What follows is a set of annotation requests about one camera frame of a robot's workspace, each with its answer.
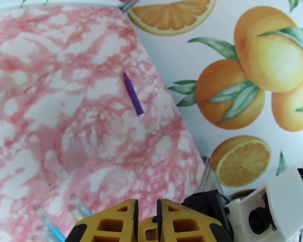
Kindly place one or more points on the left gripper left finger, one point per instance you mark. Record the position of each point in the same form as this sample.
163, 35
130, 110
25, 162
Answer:
108, 231

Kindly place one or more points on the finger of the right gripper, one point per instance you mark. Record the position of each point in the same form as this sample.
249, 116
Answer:
147, 227

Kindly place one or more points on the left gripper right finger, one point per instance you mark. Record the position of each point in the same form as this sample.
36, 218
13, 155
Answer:
189, 228

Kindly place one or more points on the blue marker pen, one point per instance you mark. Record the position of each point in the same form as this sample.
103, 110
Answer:
84, 211

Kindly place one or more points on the blue crayons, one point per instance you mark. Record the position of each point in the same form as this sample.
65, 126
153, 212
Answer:
54, 232

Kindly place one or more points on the purple crayon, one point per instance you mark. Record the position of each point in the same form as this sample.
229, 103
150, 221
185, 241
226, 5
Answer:
132, 95

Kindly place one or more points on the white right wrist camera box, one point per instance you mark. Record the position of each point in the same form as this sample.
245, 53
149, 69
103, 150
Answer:
287, 193

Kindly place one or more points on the aluminium frame post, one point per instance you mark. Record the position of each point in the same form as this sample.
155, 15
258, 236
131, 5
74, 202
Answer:
131, 3

